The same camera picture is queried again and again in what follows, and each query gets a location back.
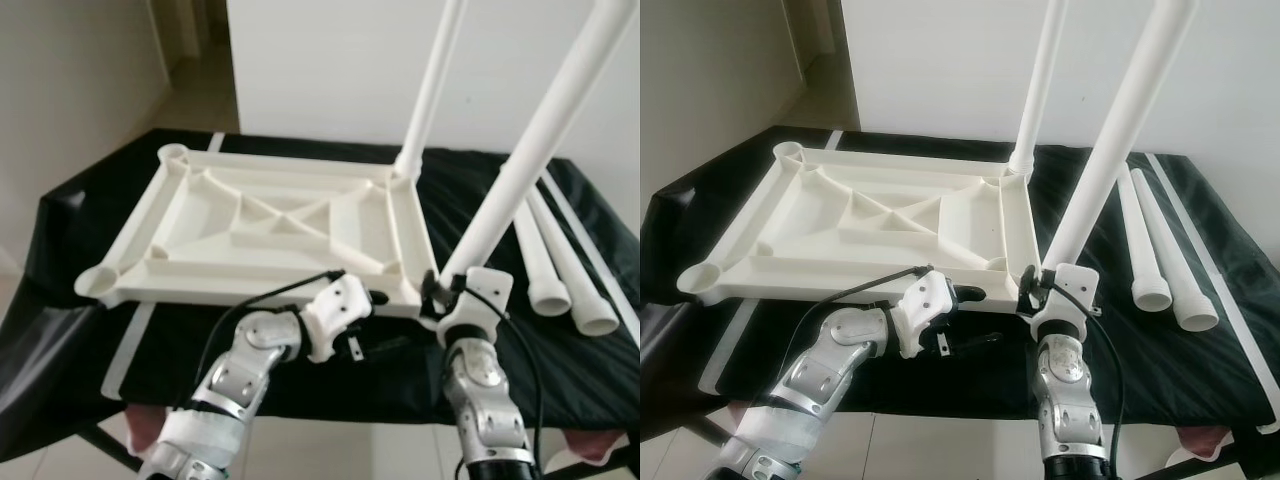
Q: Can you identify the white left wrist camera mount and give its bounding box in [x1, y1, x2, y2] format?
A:
[300, 272, 374, 363]
[893, 268, 964, 359]

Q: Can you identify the white plastic table top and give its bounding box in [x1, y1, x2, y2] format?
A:
[677, 140, 1046, 313]
[75, 143, 446, 319]

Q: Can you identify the black table cloth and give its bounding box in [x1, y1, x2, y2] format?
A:
[640, 125, 1280, 441]
[0, 128, 641, 461]

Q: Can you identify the pink rounded object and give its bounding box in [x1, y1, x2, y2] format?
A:
[565, 432, 626, 463]
[1180, 425, 1236, 456]
[125, 415, 166, 451]

